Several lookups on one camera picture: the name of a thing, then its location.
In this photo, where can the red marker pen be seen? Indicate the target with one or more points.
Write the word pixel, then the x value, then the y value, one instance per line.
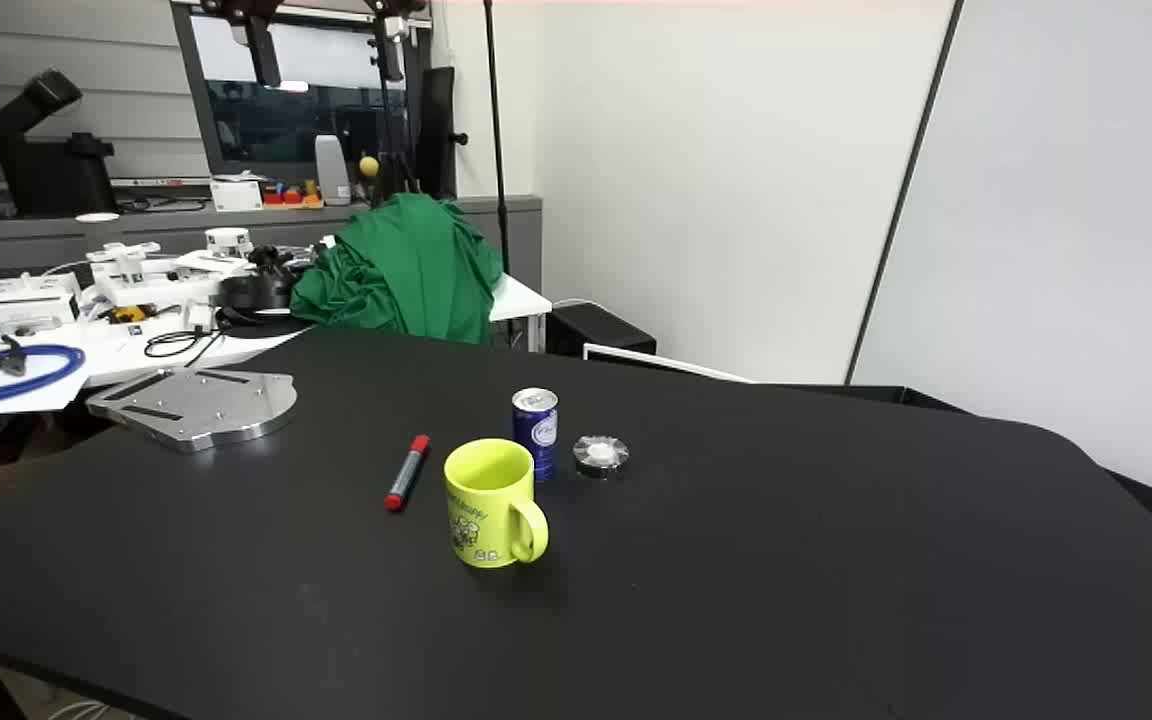
pixel 406 477

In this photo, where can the yellow mug cup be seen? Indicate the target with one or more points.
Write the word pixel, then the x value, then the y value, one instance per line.
pixel 495 512

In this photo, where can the blue drink can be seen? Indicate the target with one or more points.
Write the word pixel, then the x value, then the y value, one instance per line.
pixel 536 426

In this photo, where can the small round silver object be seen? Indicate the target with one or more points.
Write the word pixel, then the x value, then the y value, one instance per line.
pixel 603 454

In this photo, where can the black vertical pole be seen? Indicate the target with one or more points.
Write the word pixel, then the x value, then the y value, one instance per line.
pixel 499 133

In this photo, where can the green cloth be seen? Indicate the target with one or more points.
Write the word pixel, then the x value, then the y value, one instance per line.
pixel 408 266

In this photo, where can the computer monitor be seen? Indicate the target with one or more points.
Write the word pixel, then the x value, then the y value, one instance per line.
pixel 270 91

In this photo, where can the white mechanical parts assembly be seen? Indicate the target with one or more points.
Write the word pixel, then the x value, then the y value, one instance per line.
pixel 123 277

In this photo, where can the black microscope stand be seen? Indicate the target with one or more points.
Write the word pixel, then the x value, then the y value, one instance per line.
pixel 54 177

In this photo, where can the white side table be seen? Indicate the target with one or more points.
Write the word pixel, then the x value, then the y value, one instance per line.
pixel 99 353

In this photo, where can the grey metal base plate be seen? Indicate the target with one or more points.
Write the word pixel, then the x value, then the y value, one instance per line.
pixel 200 408

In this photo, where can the black diagonal wall strip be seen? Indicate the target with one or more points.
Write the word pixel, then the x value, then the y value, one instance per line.
pixel 905 187

